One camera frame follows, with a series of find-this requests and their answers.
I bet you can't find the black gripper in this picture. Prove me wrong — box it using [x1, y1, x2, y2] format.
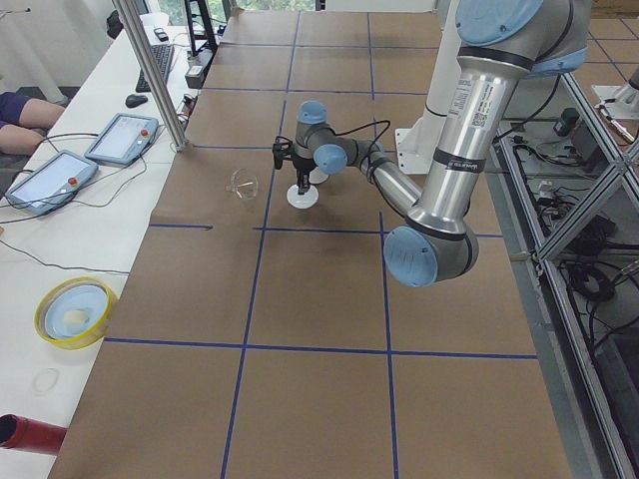
[292, 152, 315, 195]

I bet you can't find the white ceramic lid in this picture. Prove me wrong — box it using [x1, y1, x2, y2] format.
[287, 185, 319, 210]

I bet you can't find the clear plastic funnel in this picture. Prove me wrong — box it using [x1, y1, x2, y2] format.
[226, 169, 259, 201]

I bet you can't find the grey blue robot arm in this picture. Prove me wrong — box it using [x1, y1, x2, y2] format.
[273, 1, 592, 287]

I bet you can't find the white enamel mug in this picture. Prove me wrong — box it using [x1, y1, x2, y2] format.
[309, 168, 329, 185]

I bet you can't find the far teach pendant tablet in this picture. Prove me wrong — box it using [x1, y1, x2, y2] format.
[84, 113, 159, 166]

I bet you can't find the teach pendant tablet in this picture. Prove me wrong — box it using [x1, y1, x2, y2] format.
[5, 150, 98, 215]
[84, 113, 159, 166]

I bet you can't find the black keyboard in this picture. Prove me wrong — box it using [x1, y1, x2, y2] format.
[134, 43, 176, 94]

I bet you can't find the black computer mouse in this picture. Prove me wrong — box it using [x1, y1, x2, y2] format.
[125, 94, 149, 109]

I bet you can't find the near teach pendant tablet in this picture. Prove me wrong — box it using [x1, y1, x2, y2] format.
[5, 150, 98, 215]

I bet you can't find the yellow tape roll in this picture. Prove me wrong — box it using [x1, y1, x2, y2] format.
[34, 276, 118, 350]

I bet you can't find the seated person leg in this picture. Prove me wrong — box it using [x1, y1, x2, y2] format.
[1, 92, 65, 156]

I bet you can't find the red cylinder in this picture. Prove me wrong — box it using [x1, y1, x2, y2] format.
[1, 414, 67, 455]

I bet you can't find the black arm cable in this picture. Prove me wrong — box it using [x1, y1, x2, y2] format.
[332, 118, 392, 171]

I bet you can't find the aluminium frame post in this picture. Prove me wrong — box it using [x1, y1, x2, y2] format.
[113, 0, 188, 152]

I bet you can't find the aluminium side frame rack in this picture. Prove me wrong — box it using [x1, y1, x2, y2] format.
[489, 62, 638, 478]

